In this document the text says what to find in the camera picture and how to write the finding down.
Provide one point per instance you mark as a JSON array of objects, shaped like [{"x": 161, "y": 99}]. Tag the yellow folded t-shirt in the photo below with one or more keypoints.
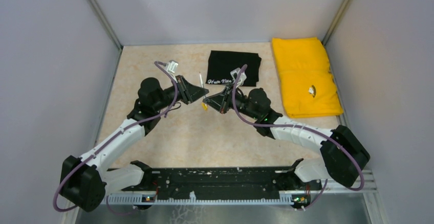
[{"x": 306, "y": 82}]

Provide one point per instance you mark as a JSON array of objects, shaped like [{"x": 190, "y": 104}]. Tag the white yellow marker pen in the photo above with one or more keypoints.
[{"x": 204, "y": 105}]

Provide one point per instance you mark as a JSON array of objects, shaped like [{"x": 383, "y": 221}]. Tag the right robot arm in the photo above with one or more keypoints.
[{"x": 342, "y": 156}]

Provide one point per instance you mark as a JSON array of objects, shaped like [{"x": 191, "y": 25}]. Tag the black folded t-shirt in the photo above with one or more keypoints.
[{"x": 221, "y": 63}]

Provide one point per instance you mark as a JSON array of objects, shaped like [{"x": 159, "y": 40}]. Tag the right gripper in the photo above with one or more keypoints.
[{"x": 226, "y": 96}]

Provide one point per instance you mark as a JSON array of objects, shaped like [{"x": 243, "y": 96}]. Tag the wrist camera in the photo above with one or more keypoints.
[
  {"x": 171, "y": 68},
  {"x": 238, "y": 77}
]

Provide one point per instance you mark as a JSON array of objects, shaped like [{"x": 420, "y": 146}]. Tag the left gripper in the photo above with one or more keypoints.
[{"x": 189, "y": 92}]

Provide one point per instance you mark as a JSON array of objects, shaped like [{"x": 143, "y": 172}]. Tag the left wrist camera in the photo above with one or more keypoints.
[{"x": 171, "y": 68}]

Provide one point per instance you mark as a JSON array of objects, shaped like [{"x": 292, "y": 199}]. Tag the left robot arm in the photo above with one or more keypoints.
[{"x": 87, "y": 180}]

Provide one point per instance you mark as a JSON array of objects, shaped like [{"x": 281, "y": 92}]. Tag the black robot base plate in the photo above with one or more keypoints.
[{"x": 224, "y": 183}]

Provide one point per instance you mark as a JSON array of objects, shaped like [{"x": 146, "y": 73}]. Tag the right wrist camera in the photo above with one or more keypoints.
[{"x": 238, "y": 77}]

